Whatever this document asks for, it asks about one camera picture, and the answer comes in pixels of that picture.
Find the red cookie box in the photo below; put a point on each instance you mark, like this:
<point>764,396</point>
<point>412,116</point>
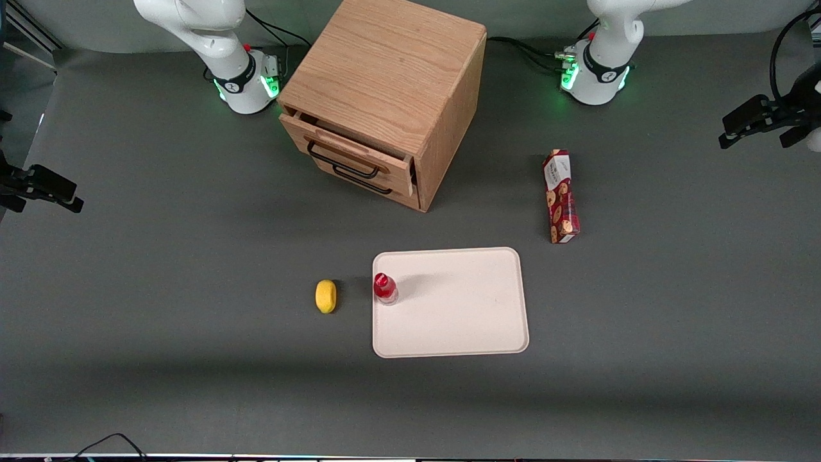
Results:
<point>561,199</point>

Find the cream plastic tray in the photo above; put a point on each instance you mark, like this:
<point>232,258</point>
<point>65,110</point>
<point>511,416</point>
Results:
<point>455,308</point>

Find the aluminium frame rail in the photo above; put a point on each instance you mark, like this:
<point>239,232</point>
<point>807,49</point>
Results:
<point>29,32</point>

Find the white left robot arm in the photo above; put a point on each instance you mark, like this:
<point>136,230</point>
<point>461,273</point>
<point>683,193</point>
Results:
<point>606,45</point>

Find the wooden drawer, large front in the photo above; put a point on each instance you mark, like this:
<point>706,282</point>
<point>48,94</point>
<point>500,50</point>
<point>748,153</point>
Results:
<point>346,144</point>

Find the wooden drawer, narrow front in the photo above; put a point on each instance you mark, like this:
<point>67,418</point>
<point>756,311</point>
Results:
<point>397,196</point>

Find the wooden drawer cabinet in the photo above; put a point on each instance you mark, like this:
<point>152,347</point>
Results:
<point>391,70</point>

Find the small red-capped bottle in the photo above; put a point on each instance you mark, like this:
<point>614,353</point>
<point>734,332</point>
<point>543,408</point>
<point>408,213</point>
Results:
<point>385,287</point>

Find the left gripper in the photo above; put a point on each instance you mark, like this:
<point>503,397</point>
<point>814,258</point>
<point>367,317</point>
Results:
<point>799,109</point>

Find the yellow lemon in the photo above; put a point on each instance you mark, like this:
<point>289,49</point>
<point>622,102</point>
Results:
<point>326,296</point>

